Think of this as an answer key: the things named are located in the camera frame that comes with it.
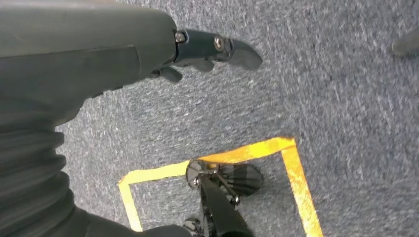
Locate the stainless steel workbench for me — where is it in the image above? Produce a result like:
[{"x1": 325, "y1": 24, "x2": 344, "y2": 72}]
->
[{"x1": 391, "y1": 28, "x2": 419, "y2": 57}]

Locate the yellow floor tape square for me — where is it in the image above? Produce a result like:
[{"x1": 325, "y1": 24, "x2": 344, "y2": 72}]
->
[{"x1": 118, "y1": 137, "x2": 325, "y2": 237}]

